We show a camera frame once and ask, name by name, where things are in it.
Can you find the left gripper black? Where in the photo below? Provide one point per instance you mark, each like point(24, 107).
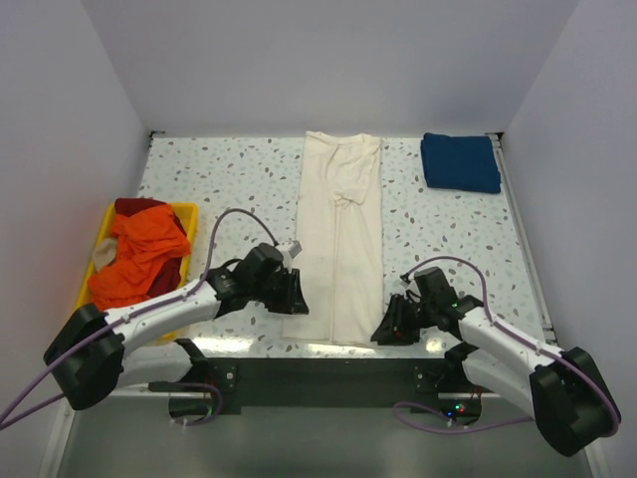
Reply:
point(293, 301)

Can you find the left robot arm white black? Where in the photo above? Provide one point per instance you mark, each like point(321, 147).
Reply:
point(97, 352)

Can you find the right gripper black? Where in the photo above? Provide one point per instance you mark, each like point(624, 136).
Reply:
point(392, 331)

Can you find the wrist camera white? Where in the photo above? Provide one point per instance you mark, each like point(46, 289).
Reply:
point(290, 249)
point(409, 284)

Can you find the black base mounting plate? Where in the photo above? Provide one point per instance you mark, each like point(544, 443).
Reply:
point(237, 383)

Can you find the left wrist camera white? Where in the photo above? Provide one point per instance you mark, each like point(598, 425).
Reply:
point(290, 249)

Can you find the aluminium frame rail front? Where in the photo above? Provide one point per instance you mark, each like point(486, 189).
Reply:
point(130, 435)

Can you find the orange t shirt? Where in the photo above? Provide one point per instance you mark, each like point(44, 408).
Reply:
point(150, 248)

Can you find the cream white t shirt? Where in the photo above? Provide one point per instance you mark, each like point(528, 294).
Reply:
point(339, 226)

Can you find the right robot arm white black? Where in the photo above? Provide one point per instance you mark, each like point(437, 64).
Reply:
point(562, 392)

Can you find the folded blue t shirt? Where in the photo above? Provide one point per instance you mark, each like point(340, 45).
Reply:
point(465, 163)

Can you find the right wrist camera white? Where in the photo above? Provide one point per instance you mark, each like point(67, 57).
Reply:
point(409, 284)

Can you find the dark red t shirt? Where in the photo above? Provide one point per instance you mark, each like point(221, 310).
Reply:
point(129, 206)

